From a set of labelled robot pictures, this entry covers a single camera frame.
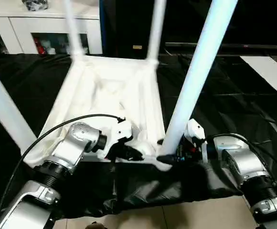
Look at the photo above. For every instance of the black plastic mat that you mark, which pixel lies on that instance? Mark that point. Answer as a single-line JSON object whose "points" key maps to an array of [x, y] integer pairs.
{"points": [[243, 119]]}

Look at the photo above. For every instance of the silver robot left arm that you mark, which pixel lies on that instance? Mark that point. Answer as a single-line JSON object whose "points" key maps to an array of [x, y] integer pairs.
{"points": [[71, 148]]}

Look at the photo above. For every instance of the white plastic table top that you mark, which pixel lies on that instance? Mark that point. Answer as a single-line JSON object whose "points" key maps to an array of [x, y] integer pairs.
{"points": [[105, 95]]}

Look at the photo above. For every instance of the white flat board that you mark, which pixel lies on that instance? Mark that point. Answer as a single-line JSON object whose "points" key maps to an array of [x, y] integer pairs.
{"points": [[272, 76]]}

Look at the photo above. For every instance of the small brown cardboard piece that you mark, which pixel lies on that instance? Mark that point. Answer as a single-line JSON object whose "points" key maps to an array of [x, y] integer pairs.
{"points": [[137, 47]]}

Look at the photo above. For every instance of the dark patterned jar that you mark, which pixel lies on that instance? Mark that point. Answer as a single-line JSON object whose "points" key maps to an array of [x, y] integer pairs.
{"points": [[35, 4]]}

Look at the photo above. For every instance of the white glass-door cabinet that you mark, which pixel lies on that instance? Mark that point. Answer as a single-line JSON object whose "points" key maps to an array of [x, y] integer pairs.
{"points": [[14, 24]]}

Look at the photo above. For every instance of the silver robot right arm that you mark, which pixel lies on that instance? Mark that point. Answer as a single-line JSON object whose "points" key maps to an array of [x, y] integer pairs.
{"points": [[243, 167]]}

